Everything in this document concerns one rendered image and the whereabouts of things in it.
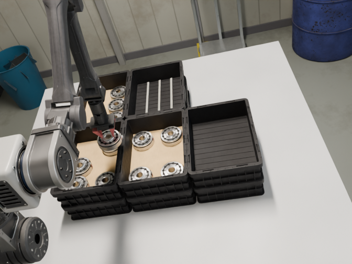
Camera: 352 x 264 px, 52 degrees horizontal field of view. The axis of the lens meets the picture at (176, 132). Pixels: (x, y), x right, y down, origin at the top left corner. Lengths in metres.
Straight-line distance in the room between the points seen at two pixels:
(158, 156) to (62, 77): 0.75
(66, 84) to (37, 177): 0.30
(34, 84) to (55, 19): 2.63
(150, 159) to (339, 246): 0.86
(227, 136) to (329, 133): 1.27
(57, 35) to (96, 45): 2.80
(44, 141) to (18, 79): 2.71
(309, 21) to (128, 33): 1.71
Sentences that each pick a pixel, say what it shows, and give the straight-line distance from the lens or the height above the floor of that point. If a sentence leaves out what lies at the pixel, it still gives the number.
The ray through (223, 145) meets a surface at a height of 0.83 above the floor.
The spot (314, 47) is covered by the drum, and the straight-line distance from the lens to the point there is 3.38.
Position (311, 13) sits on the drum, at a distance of 3.23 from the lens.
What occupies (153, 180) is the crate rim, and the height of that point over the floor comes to 0.92.
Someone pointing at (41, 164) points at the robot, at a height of 1.49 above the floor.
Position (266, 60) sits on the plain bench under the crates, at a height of 0.70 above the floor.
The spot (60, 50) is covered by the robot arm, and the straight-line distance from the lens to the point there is 1.11.
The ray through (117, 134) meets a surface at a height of 1.01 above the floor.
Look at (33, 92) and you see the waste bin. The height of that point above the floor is 0.17.
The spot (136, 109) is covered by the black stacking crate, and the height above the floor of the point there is 0.83.
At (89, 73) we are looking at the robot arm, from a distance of 1.37.
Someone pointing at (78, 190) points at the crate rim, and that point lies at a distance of 1.60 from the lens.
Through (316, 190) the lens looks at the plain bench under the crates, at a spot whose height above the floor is 0.70.
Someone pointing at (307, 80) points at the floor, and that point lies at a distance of 3.27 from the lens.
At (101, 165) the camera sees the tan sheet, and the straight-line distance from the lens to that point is 1.78.
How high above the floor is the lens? 2.08
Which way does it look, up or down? 45 degrees down
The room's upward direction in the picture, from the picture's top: 17 degrees counter-clockwise
